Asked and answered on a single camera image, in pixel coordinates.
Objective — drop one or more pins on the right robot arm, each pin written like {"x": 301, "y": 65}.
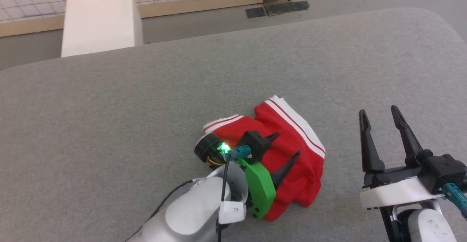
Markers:
{"x": 427, "y": 223}

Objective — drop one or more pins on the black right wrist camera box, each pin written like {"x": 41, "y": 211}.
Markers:
{"x": 443, "y": 171}

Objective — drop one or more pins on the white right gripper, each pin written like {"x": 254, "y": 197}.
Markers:
{"x": 394, "y": 192}

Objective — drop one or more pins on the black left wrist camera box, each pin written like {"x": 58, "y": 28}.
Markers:
{"x": 255, "y": 141}

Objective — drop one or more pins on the red and white t-shirt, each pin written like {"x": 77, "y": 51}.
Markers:
{"x": 292, "y": 132}

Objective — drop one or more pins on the wooden framed mesh fence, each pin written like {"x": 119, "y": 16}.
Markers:
{"x": 200, "y": 3}

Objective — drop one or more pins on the small black floor mat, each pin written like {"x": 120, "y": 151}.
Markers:
{"x": 255, "y": 12}

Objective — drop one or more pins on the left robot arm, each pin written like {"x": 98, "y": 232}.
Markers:
{"x": 197, "y": 209}

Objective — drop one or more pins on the white rectangular box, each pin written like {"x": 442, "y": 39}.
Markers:
{"x": 98, "y": 23}

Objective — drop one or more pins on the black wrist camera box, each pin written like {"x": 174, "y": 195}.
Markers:
{"x": 443, "y": 171}
{"x": 255, "y": 141}

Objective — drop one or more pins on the long black floor mat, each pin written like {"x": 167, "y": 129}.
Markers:
{"x": 288, "y": 8}

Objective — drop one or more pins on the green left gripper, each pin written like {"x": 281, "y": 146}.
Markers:
{"x": 261, "y": 191}

